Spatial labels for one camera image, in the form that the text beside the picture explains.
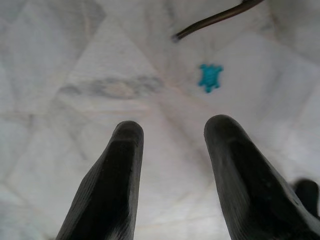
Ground black robot foot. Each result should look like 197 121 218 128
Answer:
292 178 320 219

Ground dark thin furniture leg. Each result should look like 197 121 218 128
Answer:
172 0 266 42

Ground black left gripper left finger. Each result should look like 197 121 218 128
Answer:
55 120 145 240

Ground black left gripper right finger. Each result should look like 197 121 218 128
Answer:
203 114 320 240

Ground teal turtle toy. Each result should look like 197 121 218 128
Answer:
198 63 224 94

